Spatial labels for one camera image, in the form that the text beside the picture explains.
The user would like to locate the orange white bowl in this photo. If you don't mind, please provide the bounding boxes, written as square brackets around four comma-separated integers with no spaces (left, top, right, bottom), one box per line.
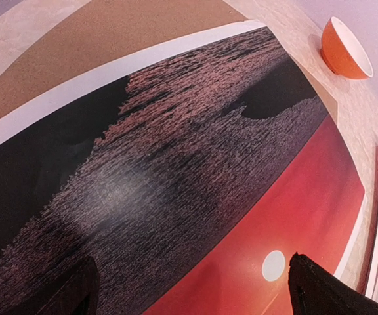
[320,16,374,80]

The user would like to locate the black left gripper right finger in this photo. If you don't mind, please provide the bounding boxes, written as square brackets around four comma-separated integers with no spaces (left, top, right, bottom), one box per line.
[288,253,378,315]

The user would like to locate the brown cardboard backing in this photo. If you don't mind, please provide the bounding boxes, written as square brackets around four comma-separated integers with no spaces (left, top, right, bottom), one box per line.
[0,0,339,132]

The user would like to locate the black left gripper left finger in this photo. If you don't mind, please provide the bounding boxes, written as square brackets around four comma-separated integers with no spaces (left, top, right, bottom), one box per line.
[28,256,100,314]

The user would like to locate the red dark sunset photo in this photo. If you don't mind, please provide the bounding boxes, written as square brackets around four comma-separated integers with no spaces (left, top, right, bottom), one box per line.
[0,20,364,314]

